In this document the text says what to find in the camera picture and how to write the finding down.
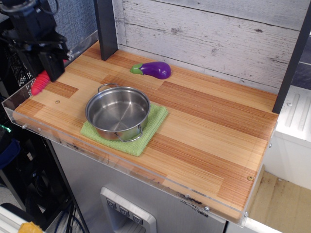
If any black plastic crate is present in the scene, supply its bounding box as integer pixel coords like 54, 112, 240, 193
4, 49, 36, 96

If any purple toy eggplant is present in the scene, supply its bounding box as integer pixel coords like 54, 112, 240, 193
130, 62, 172, 80

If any dark grey left post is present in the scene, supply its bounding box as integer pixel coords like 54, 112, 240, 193
93, 0, 118, 61

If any white toy sink unit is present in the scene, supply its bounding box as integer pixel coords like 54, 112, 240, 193
263, 86, 311, 189

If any dark grey post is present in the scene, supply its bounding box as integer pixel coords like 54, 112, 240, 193
272, 1, 311, 114
93, 0, 118, 61

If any blue fabric panel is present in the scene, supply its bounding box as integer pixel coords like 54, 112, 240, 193
48, 0, 99, 61

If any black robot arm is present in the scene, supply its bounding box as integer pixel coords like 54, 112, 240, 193
0, 0, 69, 82

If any red handled metal fork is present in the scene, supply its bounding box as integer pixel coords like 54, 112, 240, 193
31, 53, 71, 96

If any dark grey right post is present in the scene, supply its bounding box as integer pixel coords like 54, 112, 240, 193
272, 1, 311, 114

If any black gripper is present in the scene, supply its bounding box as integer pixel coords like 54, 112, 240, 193
1, 11, 69, 82

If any green cloth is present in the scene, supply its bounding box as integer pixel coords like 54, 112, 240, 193
80, 104, 169, 157

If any clear acrylic table guard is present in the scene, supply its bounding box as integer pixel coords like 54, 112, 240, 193
5, 44, 277, 223

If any silver toy fridge front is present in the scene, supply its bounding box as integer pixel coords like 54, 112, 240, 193
52, 142, 227, 233

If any stainless steel pot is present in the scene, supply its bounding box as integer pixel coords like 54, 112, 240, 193
85, 83, 151, 142

